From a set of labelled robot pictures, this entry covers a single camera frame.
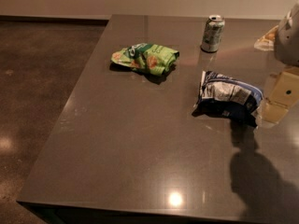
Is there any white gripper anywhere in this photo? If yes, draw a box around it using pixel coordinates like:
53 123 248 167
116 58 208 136
254 1 299 124

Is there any blue chip bag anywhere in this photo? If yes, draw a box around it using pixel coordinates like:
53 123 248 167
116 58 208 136
196 71 263 127

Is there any green chip bag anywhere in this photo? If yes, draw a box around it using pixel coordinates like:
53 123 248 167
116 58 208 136
111 43 179 77

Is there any green white soda can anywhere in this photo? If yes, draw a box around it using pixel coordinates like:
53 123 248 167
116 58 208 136
201 15 225 53

